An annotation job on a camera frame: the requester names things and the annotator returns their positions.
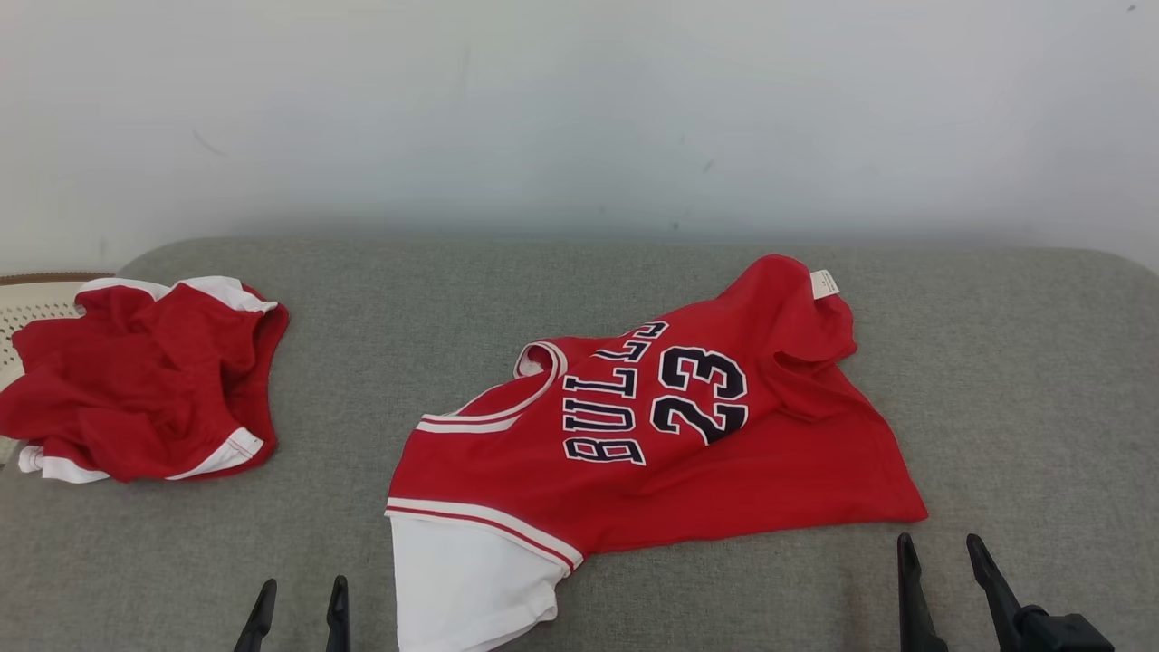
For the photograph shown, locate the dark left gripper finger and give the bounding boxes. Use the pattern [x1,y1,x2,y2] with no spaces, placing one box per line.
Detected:
[326,576,350,652]
[234,580,277,652]

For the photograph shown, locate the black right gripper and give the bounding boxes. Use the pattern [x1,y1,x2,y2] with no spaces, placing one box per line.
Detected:
[897,533,1116,652]

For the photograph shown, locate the red basketball jersey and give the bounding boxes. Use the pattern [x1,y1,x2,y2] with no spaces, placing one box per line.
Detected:
[385,254,929,652]

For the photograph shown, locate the red shorts with white stripes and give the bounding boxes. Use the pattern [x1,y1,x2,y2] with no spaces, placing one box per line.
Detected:
[0,276,291,484]

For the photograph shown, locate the cream perforated laundry basket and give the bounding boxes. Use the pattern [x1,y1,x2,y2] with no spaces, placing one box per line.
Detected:
[0,272,115,467]

